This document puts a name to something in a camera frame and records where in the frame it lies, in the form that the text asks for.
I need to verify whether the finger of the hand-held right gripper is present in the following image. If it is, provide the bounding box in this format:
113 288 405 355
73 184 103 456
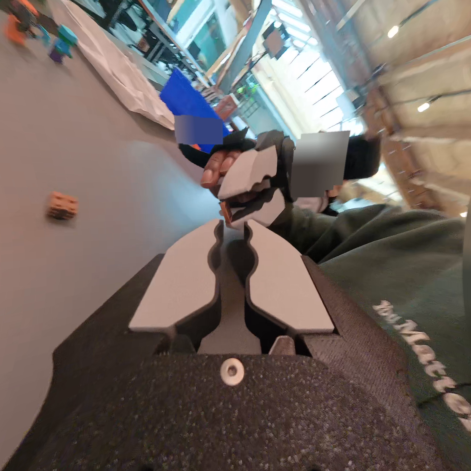
217 144 278 202
230 188 286 227

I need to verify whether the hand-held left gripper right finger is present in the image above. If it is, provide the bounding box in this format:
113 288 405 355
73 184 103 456
244 219 336 336

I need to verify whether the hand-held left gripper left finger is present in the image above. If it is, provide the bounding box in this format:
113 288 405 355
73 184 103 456
128 219 225 332

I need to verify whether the brown brick stack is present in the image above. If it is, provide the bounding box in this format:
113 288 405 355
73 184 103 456
47 191 79 221

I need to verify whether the person's right forearm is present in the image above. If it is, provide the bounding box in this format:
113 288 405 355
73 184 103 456
269 204 368 263

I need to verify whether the person's right hand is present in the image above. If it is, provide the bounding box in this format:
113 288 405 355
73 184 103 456
200 148 244 194

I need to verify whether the blue plastic bin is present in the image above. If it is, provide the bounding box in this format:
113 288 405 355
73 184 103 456
159 67 232 154

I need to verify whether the person in green sweatshirt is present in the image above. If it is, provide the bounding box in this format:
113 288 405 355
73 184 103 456
316 204 471 471

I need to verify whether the purple teal brick figure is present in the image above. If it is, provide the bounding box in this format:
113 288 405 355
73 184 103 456
49 24 79 64

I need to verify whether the orange brick figure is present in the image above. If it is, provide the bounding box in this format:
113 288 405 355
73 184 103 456
5 0 39 45

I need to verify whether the black strap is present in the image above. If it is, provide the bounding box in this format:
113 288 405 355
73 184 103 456
178 142 223 170

